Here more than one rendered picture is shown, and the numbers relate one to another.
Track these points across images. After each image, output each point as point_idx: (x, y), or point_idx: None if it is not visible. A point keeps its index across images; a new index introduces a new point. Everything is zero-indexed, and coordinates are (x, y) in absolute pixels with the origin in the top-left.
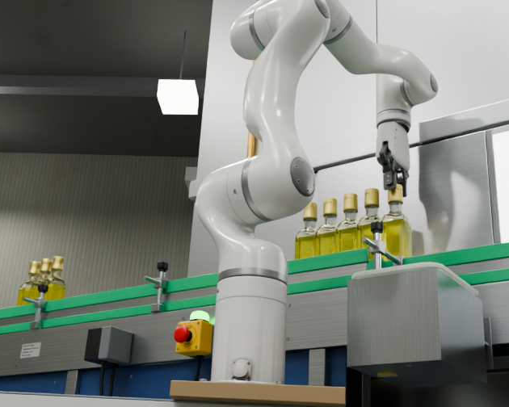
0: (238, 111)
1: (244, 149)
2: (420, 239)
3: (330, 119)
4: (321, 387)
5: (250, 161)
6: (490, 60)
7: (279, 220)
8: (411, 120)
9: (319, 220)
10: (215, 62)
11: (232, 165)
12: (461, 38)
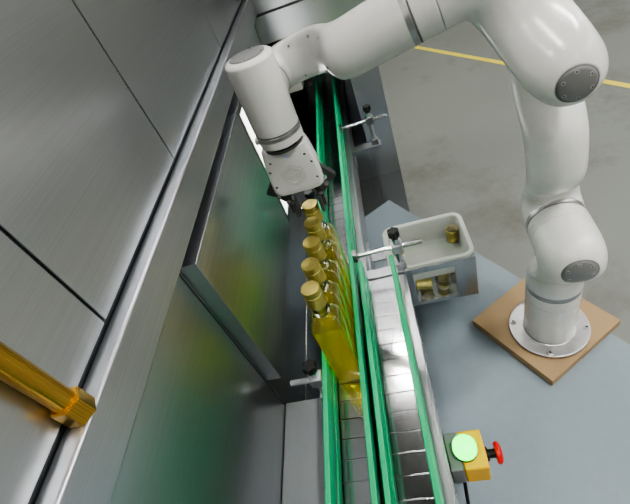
0: None
1: None
2: (274, 245)
3: (105, 163)
4: None
5: (585, 206)
6: (175, 13)
7: (198, 395)
8: (182, 120)
9: (241, 319)
10: None
11: (592, 219)
12: None
